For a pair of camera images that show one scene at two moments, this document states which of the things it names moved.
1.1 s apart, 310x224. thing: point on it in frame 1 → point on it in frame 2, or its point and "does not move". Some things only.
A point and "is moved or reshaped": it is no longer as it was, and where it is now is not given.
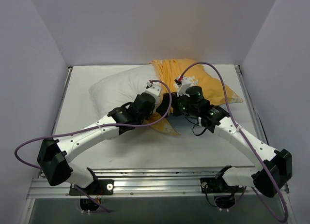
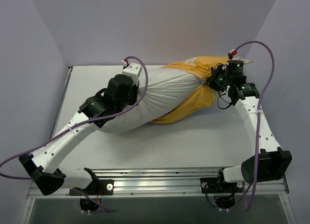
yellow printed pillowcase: (170, 72) is moved or reshaped
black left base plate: (98, 187) does not move
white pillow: (110, 93) is moved or reshaped
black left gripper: (147, 104) → (133, 93)
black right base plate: (217, 185) does not move
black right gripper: (173, 104) → (212, 81)
